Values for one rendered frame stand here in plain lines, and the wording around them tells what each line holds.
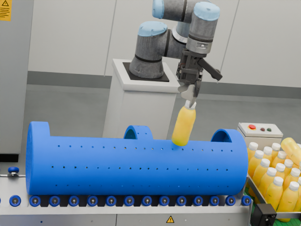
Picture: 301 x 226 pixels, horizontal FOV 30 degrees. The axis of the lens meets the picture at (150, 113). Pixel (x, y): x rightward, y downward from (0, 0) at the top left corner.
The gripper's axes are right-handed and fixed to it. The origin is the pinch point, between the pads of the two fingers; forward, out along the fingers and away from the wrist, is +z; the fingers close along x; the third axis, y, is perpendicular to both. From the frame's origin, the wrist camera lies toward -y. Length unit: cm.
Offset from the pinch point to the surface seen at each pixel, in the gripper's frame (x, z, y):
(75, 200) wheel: 0, 47, 37
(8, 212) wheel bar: 4, 53, 62
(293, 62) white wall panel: -323, 67, -195
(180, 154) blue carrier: -2.5, 23.4, -1.4
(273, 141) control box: -44, 32, -59
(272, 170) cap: -14, 32, -47
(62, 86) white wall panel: -297, 115, 32
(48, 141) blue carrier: 0, 23, 50
